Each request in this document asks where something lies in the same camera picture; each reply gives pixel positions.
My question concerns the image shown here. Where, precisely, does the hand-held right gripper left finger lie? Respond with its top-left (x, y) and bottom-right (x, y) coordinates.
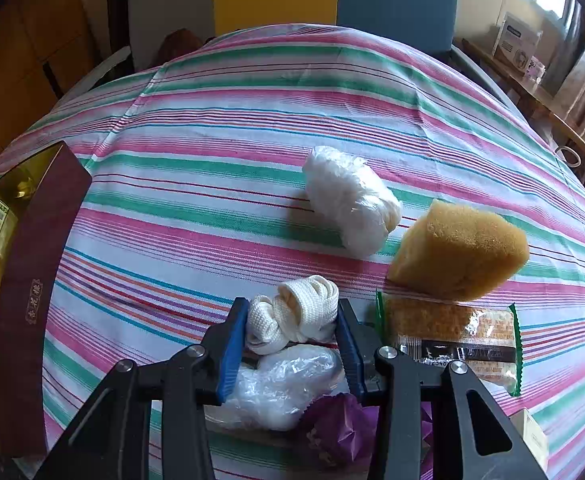
top-left (32, 297), bottom-right (250, 480)

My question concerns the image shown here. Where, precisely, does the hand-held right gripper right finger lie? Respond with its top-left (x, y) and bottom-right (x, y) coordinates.
top-left (337, 299), bottom-right (548, 480)

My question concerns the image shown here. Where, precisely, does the clear plastic bag bundle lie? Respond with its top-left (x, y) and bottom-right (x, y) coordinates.
top-left (217, 344), bottom-right (346, 432)

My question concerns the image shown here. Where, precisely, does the white woven strap bundle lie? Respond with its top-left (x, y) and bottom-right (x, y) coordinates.
top-left (245, 275), bottom-right (341, 356)

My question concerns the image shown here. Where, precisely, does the yellow sponge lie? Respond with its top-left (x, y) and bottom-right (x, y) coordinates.
top-left (387, 199), bottom-right (531, 302)

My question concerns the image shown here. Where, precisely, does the maroon gift box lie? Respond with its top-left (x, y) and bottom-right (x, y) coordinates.
top-left (0, 141), bottom-right (93, 461)

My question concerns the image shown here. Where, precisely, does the purple packet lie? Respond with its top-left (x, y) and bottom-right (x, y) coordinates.
top-left (300, 394), bottom-right (433, 468)

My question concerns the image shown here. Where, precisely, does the cracker packet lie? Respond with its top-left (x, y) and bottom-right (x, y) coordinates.
top-left (375, 291), bottom-right (523, 398)

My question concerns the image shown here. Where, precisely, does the white plastic bag bundle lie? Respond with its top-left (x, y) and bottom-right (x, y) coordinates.
top-left (303, 146), bottom-right (403, 257)

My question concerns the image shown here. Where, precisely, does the striped tablecloth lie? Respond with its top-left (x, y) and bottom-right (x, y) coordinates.
top-left (0, 24), bottom-right (585, 480)

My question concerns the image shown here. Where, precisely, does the small beige box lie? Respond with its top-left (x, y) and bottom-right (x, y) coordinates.
top-left (510, 407), bottom-right (548, 466)

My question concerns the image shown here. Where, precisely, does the wooden side table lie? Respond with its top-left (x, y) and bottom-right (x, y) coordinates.
top-left (460, 37), bottom-right (585, 171)

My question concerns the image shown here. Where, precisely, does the white carton box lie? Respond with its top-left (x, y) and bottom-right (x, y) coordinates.
top-left (493, 11), bottom-right (543, 76)

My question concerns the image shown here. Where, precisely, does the beige curtain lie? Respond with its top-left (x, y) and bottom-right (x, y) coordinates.
top-left (543, 10), bottom-right (585, 141)

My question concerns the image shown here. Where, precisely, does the wooden cabinet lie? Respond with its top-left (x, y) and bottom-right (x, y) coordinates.
top-left (0, 0), bottom-right (98, 176)

